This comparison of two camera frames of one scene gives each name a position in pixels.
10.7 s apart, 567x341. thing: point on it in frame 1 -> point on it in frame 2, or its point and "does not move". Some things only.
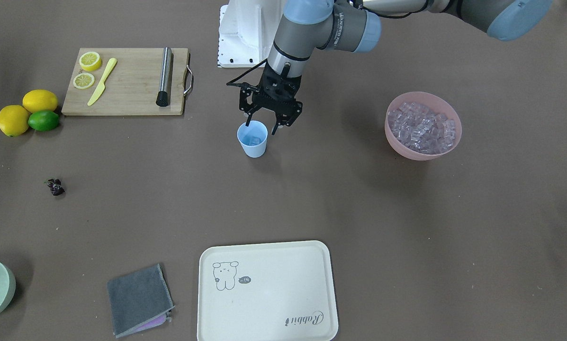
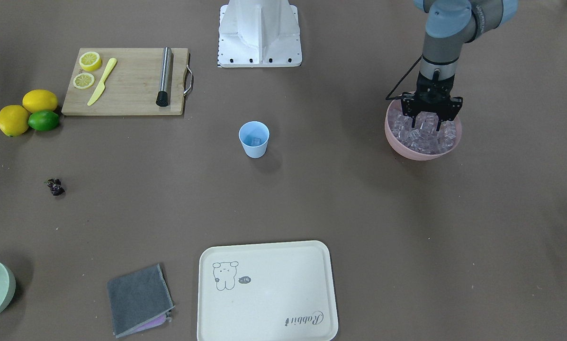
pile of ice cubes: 421,129 does not move
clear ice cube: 255,140 does not move
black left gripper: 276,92 -> 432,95
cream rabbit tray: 281,291 does not move
